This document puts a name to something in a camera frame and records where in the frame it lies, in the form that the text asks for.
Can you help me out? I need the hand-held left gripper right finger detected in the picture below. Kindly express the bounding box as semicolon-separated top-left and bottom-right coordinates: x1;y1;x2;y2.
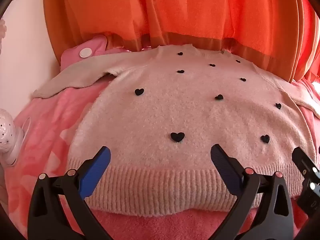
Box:
209;144;302;240

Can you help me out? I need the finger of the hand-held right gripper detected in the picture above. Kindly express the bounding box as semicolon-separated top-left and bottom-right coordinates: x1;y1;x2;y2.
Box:
292;147;320;197

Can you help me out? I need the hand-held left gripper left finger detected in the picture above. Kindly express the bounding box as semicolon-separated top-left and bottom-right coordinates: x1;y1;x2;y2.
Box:
27;146;113;240

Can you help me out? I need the pale pink heart-dotted sweater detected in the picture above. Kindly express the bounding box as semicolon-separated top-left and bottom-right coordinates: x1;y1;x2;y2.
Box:
31;44;320;217

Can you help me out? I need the pink fleece blanket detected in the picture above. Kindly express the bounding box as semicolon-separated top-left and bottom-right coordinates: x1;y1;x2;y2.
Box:
7;74;320;240

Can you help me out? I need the pink cushion with white button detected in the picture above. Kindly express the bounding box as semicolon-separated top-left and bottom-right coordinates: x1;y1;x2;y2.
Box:
60;34;132;68

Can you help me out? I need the orange curtain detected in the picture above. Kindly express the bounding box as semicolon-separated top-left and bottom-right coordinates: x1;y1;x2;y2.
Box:
42;0;320;83

